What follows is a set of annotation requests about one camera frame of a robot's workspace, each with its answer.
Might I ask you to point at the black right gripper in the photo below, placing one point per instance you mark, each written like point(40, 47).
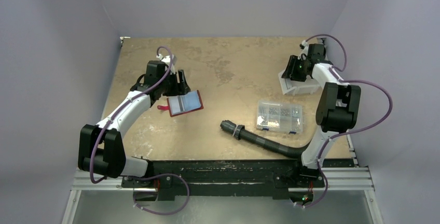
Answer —
point(297, 74)

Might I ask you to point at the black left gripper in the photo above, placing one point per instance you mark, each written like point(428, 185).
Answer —
point(179, 88)

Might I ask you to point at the red leather card holder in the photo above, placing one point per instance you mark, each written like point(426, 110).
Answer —
point(183, 104)

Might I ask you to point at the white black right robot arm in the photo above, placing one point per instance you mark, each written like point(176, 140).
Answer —
point(337, 109)

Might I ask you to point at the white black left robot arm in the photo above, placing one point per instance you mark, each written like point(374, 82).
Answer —
point(101, 149)

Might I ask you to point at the white plastic tray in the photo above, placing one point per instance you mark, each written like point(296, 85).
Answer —
point(290, 87)

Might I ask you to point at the clear plastic screw box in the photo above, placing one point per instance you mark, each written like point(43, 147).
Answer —
point(280, 117)

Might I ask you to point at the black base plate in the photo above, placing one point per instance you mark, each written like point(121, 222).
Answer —
point(168, 168)

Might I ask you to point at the aluminium frame rail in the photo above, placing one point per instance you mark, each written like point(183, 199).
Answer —
point(334, 178)

